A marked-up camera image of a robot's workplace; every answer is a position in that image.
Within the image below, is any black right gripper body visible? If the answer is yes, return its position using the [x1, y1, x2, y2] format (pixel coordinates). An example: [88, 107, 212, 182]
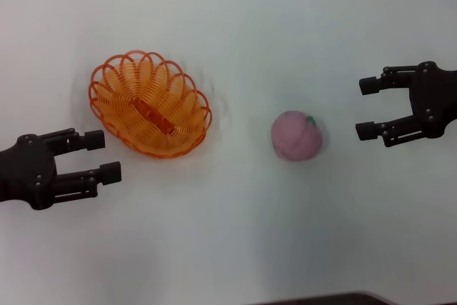
[408, 61, 457, 139]

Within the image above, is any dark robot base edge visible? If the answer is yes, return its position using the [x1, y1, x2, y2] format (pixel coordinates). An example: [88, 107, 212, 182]
[249, 290, 397, 305]

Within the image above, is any pink toy peach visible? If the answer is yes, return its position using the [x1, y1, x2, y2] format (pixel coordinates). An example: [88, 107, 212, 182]
[271, 110, 324, 162]

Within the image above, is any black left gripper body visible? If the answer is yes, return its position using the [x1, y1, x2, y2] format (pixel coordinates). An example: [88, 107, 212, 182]
[0, 134, 60, 211]

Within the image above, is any orange plastic woven basket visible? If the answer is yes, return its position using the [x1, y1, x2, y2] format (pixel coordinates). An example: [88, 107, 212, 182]
[88, 49, 214, 159]

